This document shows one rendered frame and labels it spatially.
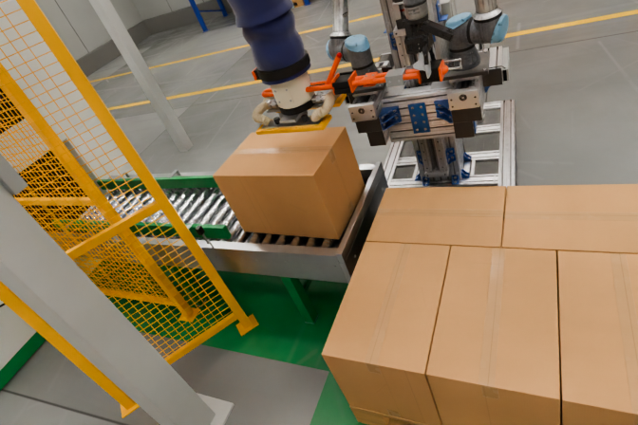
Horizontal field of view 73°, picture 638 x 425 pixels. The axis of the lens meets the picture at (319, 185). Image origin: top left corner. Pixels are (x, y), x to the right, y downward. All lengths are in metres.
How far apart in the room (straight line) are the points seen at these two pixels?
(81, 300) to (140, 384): 0.48
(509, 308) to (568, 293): 0.21
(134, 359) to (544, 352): 1.54
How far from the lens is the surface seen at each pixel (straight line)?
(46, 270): 1.76
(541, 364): 1.63
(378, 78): 1.72
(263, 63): 1.79
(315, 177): 1.91
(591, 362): 1.65
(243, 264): 2.37
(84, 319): 1.87
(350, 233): 2.05
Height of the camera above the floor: 1.95
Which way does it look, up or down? 34 degrees down
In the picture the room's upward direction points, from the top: 22 degrees counter-clockwise
